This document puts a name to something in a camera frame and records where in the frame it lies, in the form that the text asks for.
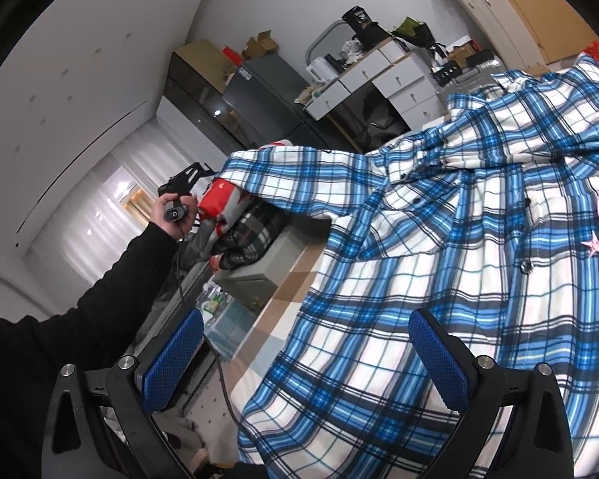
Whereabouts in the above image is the blue white plaid shirt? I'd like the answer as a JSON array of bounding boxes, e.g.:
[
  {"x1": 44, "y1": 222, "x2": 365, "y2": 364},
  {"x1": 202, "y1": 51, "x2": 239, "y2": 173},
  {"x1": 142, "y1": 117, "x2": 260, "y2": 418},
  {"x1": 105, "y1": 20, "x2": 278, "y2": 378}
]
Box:
[{"x1": 222, "y1": 55, "x2": 599, "y2": 478}]

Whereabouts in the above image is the left forearm black sleeve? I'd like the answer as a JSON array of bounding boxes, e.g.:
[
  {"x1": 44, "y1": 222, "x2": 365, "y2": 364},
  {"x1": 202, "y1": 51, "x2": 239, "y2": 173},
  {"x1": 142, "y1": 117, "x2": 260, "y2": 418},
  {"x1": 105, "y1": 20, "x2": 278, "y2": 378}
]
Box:
[{"x1": 0, "y1": 222, "x2": 179, "y2": 478}]

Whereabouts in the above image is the wooden bedroom door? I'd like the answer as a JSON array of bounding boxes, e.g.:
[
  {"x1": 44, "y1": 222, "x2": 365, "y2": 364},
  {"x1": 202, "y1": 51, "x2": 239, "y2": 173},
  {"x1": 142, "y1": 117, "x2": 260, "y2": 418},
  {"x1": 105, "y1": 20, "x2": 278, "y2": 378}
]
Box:
[{"x1": 508, "y1": 0, "x2": 599, "y2": 65}]

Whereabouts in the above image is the person's left hand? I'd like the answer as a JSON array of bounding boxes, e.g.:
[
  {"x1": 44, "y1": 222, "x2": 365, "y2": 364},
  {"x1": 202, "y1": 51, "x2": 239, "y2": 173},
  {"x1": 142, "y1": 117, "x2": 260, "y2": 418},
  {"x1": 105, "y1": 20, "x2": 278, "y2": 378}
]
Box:
[{"x1": 150, "y1": 192, "x2": 198, "y2": 241}]

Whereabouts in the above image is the red white folded garment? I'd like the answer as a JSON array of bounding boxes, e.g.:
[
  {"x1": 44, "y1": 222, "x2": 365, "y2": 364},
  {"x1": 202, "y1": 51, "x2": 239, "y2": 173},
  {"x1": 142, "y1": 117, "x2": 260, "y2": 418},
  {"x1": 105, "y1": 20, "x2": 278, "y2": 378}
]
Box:
[{"x1": 196, "y1": 177, "x2": 269, "y2": 238}]

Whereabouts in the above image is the dark glass wardrobe cabinet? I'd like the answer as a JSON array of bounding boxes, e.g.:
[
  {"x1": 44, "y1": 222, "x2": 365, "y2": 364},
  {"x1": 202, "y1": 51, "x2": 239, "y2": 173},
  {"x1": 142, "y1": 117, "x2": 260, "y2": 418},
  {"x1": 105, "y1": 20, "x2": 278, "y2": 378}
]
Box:
[{"x1": 163, "y1": 39, "x2": 244, "y2": 154}]

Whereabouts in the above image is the black white plaid folded garment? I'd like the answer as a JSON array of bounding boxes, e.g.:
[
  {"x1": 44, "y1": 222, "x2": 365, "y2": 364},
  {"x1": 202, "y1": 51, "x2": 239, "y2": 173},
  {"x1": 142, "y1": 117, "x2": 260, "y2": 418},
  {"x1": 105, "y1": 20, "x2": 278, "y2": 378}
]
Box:
[{"x1": 190, "y1": 199, "x2": 290, "y2": 271}]

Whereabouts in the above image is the checkered bed sheet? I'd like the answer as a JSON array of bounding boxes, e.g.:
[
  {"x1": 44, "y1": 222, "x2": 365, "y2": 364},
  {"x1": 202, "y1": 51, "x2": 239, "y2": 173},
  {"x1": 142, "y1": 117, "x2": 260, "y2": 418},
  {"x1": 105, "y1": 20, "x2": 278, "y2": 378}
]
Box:
[{"x1": 224, "y1": 238, "x2": 325, "y2": 413}]

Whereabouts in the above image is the grey bedside bench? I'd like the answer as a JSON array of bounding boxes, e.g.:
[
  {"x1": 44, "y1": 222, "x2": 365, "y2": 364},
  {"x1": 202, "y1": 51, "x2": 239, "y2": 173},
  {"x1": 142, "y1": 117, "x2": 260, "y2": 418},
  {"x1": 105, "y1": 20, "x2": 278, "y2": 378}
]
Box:
[{"x1": 213, "y1": 215, "x2": 331, "y2": 314}]

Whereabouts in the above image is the dark grey refrigerator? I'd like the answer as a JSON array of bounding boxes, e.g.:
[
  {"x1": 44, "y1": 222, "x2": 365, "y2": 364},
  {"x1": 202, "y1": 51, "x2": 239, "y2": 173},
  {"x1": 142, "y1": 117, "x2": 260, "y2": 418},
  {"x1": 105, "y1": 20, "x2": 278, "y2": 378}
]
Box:
[{"x1": 222, "y1": 54, "x2": 329, "y2": 148}]

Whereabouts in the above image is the white sheer curtain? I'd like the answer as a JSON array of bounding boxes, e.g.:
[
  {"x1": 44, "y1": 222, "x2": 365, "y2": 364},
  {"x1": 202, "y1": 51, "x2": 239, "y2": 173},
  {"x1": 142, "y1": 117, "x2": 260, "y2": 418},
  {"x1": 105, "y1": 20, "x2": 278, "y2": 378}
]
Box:
[{"x1": 24, "y1": 119, "x2": 221, "y2": 290}]

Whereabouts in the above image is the cardboard box on fridge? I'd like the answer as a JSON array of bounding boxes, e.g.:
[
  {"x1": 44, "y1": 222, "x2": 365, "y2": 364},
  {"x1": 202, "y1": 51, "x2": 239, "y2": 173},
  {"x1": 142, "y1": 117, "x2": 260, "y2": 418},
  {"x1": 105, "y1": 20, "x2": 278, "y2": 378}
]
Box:
[{"x1": 242, "y1": 30, "x2": 279, "y2": 59}]

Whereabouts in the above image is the white electric kettle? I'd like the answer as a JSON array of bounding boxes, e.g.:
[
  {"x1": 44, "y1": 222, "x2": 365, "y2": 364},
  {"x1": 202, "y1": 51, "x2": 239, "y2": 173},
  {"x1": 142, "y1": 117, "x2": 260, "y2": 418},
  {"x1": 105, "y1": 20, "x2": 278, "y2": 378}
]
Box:
[{"x1": 306, "y1": 57, "x2": 339, "y2": 84}]

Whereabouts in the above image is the white dresser with drawers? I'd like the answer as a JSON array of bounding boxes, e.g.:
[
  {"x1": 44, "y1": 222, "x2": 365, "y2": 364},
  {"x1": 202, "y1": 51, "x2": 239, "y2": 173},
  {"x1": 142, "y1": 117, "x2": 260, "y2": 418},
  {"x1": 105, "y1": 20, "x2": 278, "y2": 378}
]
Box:
[{"x1": 305, "y1": 39, "x2": 446, "y2": 131}]

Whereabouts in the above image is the silver hard-shell suitcase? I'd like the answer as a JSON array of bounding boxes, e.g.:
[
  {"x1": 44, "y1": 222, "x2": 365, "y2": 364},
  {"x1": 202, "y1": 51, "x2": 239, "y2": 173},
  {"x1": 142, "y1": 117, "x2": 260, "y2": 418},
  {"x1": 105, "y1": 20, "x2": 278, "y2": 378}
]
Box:
[{"x1": 436, "y1": 57, "x2": 506, "y2": 102}]

